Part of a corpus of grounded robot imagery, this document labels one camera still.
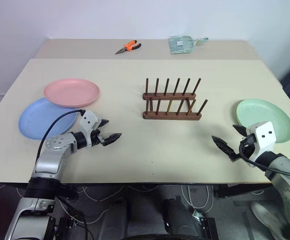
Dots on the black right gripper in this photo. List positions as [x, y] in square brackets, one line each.
[250, 150]

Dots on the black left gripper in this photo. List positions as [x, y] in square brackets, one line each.
[95, 140]

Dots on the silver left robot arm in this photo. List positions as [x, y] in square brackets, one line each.
[49, 160]

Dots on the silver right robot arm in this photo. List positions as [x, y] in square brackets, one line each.
[286, 172]

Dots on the brown wooden dish rack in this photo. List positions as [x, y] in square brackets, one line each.
[171, 115]

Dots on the green plastic plate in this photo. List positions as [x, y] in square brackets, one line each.
[260, 112]

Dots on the pink red plastic plate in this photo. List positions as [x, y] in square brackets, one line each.
[72, 92]

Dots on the blue plastic plate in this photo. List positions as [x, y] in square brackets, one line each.
[39, 120]

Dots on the grey shoe shaped object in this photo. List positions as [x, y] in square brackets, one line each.
[265, 217]

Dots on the dark rounded shape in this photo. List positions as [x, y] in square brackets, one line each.
[177, 218]
[117, 221]

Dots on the clear green dustpan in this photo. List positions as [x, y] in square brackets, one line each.
[182, 45]

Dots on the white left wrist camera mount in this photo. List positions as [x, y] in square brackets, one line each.
[88, 121]

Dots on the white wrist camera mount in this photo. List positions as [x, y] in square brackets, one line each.
[265, 135]
[88, 121]

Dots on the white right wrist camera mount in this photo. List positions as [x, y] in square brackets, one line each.
[265, 135]

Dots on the black table frame bar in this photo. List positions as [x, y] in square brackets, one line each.
[245, 190]

